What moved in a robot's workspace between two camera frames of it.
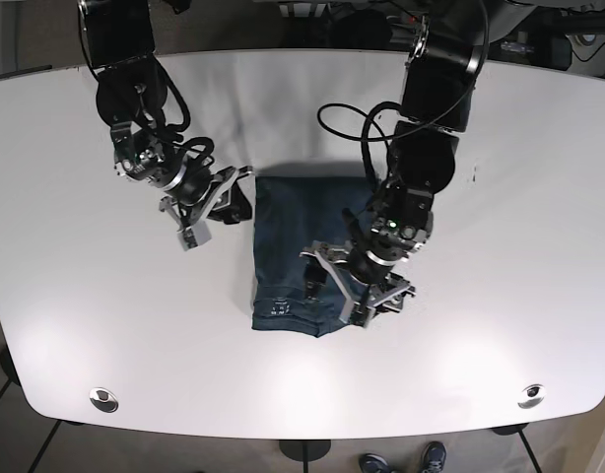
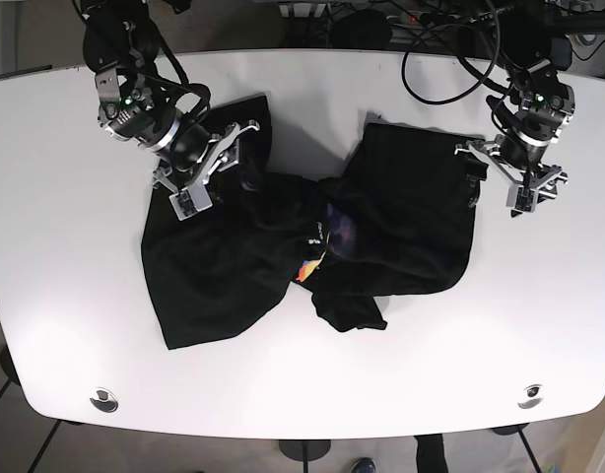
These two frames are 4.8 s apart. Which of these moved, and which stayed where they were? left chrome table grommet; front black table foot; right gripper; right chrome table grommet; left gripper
Moved: left gripper; right gripper
Stayed: front black table foot; left chrome table grommet; right chrome table grommet
